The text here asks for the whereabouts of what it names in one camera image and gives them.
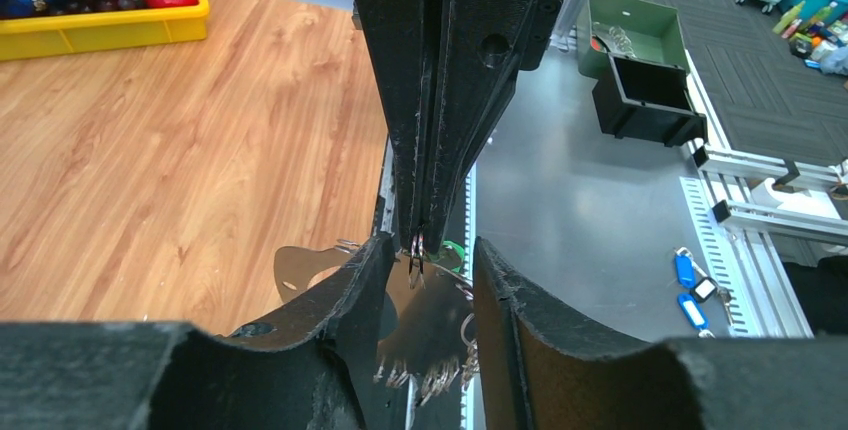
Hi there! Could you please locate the aluminium frame profile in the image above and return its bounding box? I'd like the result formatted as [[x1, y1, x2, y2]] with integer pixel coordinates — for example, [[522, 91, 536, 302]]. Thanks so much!
[[693, 145, 847, 252]]

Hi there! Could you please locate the white slotted cable duct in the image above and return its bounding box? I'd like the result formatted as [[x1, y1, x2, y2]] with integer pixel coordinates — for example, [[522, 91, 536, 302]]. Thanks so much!
[[679, 176, 815, 340]]

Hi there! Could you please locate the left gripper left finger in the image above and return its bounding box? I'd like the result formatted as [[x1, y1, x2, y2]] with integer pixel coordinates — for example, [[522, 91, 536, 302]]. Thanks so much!
[[1, 233, 395, 429]]

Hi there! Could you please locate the yellow plastic tray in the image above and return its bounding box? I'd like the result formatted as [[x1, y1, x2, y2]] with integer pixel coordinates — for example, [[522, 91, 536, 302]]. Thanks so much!
[[1, 0, 209, 61]]

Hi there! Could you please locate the green storage bin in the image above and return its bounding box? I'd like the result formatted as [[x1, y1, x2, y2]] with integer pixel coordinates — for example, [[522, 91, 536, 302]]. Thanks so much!
[[576, 0, 689, 79]]

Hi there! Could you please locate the blue key tags bunch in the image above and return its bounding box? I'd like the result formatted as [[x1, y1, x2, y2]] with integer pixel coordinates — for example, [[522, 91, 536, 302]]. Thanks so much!
[[673, 247, 735, 338]]

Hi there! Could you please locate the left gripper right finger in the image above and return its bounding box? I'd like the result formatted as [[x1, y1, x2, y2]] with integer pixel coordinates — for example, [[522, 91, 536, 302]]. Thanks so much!
[[473, 238, 847, 429]]

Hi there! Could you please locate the green key tag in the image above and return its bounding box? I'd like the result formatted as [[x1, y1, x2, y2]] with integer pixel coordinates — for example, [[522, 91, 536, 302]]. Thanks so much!
[[431, 240, 466, 274]]

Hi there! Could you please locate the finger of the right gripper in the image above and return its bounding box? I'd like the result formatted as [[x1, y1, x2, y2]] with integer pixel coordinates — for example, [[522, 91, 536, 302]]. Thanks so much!
[[353, 0, 458, 250], [419, 0, 562, 254]]

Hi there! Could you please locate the black open box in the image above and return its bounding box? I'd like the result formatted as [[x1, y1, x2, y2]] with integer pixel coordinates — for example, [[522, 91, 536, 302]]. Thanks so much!
[[592, 54, 708, 147]]

